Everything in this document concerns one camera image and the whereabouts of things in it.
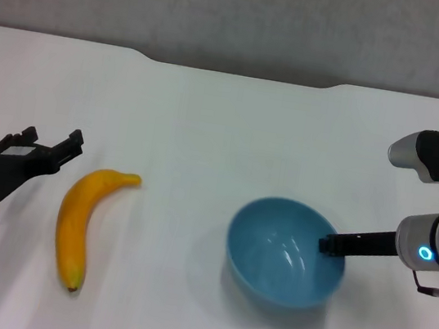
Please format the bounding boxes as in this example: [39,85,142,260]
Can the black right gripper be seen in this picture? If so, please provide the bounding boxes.
[316,219,403,267]

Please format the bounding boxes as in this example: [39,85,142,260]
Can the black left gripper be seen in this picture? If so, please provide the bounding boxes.
[0,118,87,214]

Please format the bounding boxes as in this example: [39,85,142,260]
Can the blue bowl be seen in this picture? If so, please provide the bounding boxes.
[217,190,355,316]

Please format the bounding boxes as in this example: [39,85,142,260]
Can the yellow banana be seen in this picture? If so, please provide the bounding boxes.
[47,161,144,301]

